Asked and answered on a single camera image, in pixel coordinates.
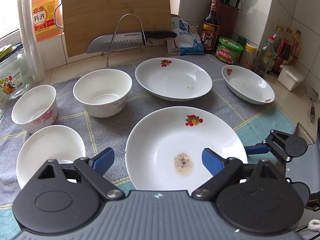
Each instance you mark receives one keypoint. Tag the clear glass bottle red cap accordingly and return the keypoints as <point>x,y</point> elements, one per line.
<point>263,58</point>

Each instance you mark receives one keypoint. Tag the metal wire board stand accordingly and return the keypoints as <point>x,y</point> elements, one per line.
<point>126,41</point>

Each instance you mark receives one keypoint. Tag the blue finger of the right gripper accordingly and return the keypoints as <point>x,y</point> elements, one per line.
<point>257,149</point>

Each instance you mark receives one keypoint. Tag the dark vinegar bottle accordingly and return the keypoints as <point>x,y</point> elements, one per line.
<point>210,28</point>

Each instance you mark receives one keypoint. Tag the yellow lid spice jar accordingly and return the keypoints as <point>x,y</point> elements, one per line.
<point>248,55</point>

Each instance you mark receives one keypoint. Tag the white bowl pink flowers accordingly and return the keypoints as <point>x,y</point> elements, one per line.
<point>36,109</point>

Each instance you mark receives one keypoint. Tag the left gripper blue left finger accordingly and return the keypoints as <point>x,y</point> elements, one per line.
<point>102,161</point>

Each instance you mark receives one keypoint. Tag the green lid sauce jar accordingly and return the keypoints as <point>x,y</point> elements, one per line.
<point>228,51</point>

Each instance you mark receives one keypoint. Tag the black handle kitchen knife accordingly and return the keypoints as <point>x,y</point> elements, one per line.
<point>100,44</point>

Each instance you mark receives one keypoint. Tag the white plastic seasoning box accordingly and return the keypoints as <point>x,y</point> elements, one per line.
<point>290,77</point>

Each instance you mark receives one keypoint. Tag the grey green checked mat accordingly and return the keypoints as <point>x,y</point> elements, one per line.
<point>252,123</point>

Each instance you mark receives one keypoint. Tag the red sauce bottle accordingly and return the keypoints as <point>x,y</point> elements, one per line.
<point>279,42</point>

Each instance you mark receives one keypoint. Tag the metal spatula wooden handle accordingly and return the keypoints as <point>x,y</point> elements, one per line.
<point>313,96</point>

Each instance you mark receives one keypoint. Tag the dark red knife block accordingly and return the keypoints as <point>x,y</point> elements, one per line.
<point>227,16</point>

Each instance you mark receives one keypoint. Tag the white oval plate fruit print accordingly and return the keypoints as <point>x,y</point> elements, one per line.
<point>173,79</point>

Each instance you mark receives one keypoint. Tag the orange cooking wine jug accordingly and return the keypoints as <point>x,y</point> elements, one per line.
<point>47,18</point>

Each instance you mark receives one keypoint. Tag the stack of clear plastic cups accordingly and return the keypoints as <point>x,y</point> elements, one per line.
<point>28,39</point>

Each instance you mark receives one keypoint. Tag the green lid small jar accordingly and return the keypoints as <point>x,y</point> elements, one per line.
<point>242,41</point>

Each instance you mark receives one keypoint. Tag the yellow label oil bottle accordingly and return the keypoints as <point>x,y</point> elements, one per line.
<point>296,37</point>

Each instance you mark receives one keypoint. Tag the bamboo cutting board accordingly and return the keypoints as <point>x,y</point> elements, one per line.
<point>84,20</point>

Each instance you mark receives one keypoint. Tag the white bowl faint flowers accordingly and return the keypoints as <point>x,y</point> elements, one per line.
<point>103,93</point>

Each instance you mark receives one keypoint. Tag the white plate with stain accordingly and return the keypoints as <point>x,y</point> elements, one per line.
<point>164,150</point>

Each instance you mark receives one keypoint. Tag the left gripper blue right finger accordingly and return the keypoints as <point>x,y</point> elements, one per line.
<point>213,162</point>

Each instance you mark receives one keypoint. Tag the small white shallow bowl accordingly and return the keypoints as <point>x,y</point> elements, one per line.
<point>53,142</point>

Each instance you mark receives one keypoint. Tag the white blue salt bag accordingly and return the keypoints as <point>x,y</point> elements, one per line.
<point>188,43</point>

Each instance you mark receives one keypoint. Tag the glass jar fruit label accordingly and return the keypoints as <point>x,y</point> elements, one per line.
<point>15,77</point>

